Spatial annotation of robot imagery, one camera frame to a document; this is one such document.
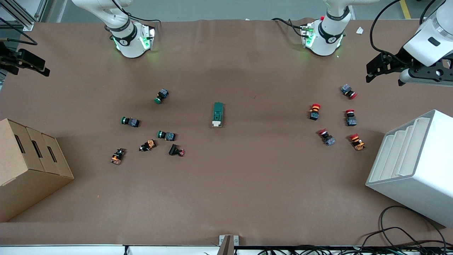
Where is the brown cardboard box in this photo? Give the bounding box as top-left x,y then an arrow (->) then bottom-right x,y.
0,118 -> 75,223

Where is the white stepped storage bin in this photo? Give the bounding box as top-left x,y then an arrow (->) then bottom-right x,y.
366,109 -> 453,228

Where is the green load switch white handle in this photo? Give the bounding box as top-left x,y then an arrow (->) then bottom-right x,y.
212,102 -> 224,128

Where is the black floor cable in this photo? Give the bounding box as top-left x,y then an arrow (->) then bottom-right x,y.
379,205 -> 448,255
357,227 -> 453,250

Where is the brown paper table cover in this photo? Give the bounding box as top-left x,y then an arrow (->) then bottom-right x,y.
0,18 -> 453,245

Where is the white table edge rail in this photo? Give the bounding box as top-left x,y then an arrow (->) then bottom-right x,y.
0,244 -> 453,255

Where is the red emergency stop orange block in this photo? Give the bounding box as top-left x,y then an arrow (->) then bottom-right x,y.
349,133 -> 366,152
309,103 -> 322,121

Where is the metal table bracket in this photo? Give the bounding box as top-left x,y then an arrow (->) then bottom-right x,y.
219,235 -> 239,255

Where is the black left arm base cable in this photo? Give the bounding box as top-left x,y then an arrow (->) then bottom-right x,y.
272,18 -> 312,38

